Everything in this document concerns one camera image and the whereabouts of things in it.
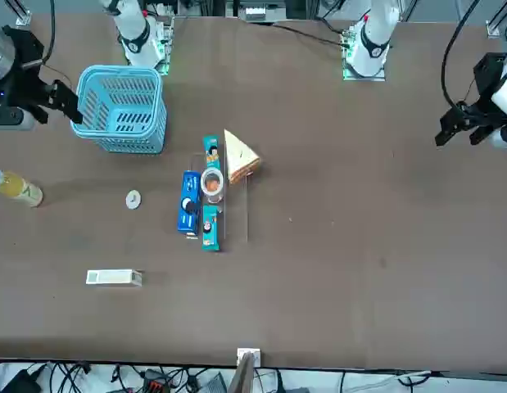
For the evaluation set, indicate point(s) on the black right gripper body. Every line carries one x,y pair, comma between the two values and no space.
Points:
28,53

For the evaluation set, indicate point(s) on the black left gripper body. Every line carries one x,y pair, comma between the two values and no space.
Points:
492,71

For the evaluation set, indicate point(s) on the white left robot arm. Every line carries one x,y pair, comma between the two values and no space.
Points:
376,37

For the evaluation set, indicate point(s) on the blue Oreo cookie box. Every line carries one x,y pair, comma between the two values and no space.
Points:
188,213

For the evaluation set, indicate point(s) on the light blue plastic basket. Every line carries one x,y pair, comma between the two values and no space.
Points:
87,106

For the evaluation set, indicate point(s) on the yellow drink bottle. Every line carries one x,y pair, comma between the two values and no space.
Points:
17,188

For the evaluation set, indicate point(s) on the teal cartoon snack packet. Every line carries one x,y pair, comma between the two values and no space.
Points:
210,229
211,149

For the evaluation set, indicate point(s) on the white rectangular carton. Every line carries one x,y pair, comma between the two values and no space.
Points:
111,277

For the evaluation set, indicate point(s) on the wrapped triangle sandwich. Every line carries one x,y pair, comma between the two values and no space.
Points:
238,157

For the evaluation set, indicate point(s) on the grey connector box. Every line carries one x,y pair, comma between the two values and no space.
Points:
256,14

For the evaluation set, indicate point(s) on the black power adapter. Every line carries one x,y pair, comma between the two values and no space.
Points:
23,381

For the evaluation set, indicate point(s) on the black orange floor device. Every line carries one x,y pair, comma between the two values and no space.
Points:
155,385

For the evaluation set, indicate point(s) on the aluminium frame bracket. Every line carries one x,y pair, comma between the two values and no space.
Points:
494,24
23,14

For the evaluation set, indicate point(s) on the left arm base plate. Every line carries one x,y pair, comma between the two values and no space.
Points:
348,73

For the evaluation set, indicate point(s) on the white edge bracket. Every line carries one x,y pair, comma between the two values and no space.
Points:
255,355

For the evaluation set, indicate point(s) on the grey camera post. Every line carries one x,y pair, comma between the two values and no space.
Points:
241,376

